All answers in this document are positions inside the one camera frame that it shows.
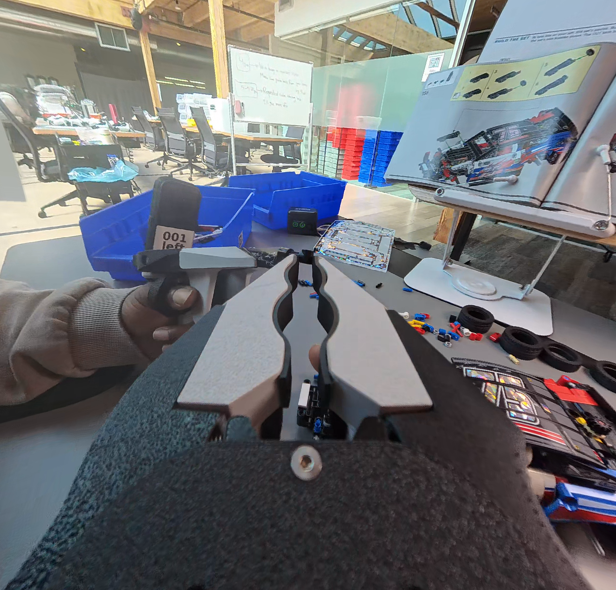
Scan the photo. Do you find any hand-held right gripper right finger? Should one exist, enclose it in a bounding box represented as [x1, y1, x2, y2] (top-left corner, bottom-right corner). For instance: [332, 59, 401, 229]
[312, 255, 434, 439]

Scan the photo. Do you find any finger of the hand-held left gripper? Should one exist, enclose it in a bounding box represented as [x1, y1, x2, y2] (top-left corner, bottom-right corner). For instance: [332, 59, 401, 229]
[179, 246, 258, 270]

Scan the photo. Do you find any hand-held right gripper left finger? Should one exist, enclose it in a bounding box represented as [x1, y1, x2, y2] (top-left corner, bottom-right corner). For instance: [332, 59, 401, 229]
[175, 254, 300, 439]

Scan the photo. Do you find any person's left forearm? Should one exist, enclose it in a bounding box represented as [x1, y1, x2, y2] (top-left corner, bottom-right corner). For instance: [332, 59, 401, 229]
[0, 277, 145, 408]

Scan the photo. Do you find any person's left hand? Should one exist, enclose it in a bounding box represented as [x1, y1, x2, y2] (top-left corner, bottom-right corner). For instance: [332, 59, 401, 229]
[120, 284, 205, 360]

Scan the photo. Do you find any blue storage bin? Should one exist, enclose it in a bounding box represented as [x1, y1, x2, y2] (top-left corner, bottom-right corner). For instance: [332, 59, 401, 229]
[227, 171, 347, 230]
[79, 186, 256, 282]

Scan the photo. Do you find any black office chair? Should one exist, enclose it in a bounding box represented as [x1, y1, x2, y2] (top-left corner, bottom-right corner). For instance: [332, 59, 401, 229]
[156, 108, 205, 181]
[190, 106, 251, 186]
[55, 140, 142, 215]
[0, 94, 80, 217]
[131, 106, 167, 167]

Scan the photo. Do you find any light blue plastic bag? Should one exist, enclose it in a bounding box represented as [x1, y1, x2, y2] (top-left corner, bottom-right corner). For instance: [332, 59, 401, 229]
[67, 161, 140, 184]

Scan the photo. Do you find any pile of mixed colour bricks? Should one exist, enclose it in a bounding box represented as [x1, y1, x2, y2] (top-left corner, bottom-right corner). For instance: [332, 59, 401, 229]
[398, 308, 502, 347]

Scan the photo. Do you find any pile of blue brick pins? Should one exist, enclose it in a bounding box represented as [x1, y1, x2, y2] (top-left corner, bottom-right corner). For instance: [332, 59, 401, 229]
[297, 277, 366, 301]

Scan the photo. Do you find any black box with green lights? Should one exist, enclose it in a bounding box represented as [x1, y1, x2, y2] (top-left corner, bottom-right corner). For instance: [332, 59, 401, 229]
[287, 207, 318, 236]

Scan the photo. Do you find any black toy rubber tyre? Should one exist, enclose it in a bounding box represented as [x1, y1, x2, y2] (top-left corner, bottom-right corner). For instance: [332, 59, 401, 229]
[457, 305, 495, 334]
[541, 342, 583, 373]
[589, 360, 616, 393]
[499, 326, 544, 361]

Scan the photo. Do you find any long wooden table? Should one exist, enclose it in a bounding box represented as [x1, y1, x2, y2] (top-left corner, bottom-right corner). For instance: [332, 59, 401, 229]
[31, 125, 145, 138]
[183, 125, 304, 143]

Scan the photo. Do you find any holographic sticker sheet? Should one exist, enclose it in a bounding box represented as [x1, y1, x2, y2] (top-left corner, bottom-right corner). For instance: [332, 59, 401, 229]
[313, 220, 395, 269]

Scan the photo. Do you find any white book stand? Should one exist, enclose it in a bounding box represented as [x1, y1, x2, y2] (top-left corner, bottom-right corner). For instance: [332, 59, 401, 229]
[404, 176, 616, 336]

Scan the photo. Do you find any large whiteboard with writing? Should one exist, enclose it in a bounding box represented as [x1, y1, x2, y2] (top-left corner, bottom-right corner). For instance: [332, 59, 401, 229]
[227, 45, 314, 177]

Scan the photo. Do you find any toy brick race car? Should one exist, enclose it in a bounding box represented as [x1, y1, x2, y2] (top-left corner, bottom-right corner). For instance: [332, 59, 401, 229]
[296, 356, 616, 525]

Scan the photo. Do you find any stack of red storage bins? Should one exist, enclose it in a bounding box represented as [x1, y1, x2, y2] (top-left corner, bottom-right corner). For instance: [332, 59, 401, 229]
[327, 127, 367, 179]

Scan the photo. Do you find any white air vent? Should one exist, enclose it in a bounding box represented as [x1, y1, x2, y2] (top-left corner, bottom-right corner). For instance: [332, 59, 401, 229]
[95, 23, 131, 51]

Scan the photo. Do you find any stack of blue storage bins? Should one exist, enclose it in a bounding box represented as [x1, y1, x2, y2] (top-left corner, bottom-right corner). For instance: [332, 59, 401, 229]
[358, 130, 404, 186]

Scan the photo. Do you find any open instruction booklet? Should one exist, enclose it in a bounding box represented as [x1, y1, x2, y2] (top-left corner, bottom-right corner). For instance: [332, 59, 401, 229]
[385, 0, 616, 210]

